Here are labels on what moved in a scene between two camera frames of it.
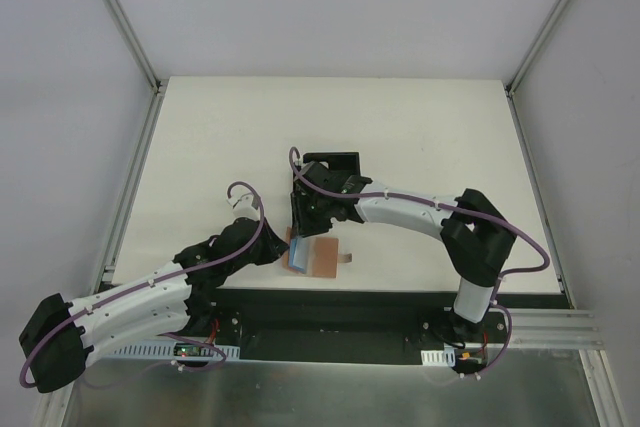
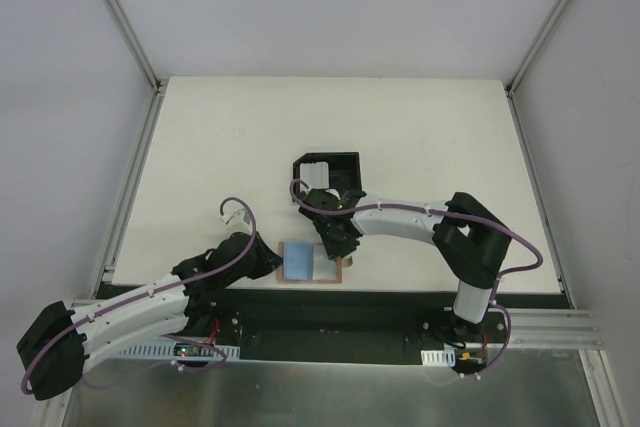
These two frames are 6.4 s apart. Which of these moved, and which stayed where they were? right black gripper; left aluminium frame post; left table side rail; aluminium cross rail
Moved: right black gripper
Stayed: left table side rail; left aluminium frame post; aluminium cross rail
